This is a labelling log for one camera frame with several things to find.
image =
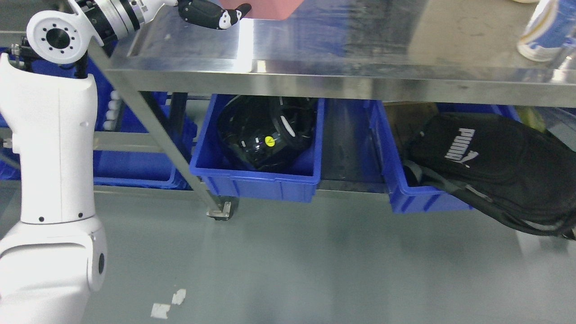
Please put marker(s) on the pink plastic storage box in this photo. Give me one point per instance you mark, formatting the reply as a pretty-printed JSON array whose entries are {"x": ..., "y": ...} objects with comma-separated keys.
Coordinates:
[{"x": 265, "y": 9}]

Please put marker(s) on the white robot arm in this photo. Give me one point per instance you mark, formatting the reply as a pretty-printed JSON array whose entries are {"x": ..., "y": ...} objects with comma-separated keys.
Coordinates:
[{"x": 57, "y": 254}]

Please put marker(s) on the black Puma backpack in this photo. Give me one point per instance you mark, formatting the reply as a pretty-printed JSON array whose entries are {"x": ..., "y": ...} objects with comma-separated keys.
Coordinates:
[{"x": 518, "y": 176}]

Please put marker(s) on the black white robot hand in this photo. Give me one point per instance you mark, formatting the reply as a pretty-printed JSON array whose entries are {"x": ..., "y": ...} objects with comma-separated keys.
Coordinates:
[{"x": 204, "y": 13}]

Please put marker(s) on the blue bin with backpack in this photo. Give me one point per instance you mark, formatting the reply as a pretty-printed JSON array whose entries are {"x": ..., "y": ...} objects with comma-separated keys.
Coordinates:
[{"x": 403, "y": 197}]

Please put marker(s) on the black helmet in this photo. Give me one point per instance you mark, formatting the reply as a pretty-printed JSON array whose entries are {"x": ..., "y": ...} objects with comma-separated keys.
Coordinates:
[{"x": 266, "y": 133}]

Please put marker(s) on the blue bin lower left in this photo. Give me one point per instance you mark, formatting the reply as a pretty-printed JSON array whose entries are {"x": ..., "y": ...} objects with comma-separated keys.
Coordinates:
[{"x": 139, "y": 169}]

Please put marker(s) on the blue white bottle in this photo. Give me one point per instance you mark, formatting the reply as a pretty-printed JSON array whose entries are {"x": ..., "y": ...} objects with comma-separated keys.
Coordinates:
[{"x": 550, "y": 25}]

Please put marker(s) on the stainless steel table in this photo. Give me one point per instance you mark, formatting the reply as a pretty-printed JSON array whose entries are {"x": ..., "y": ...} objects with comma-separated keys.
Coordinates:
[{"x": 461, "y": 51}]

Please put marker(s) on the blue bin with helmet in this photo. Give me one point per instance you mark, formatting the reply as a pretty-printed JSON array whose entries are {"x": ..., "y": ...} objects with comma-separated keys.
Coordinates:
[{"x": 297, "y": 183}]

